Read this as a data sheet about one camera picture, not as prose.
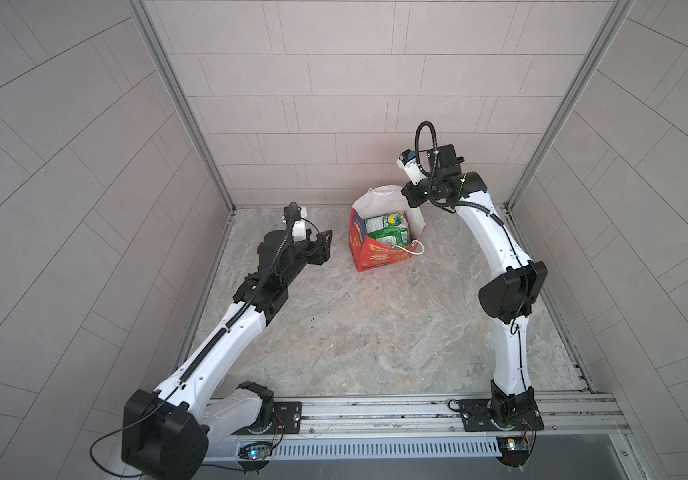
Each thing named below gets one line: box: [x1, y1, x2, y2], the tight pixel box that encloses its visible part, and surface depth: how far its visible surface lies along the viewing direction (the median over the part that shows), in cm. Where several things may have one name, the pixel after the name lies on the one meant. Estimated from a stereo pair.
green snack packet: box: [365, 212, 411, 247], surface depth 88 cm
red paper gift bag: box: [349, 185, 427, 272], surface depth 88 cm
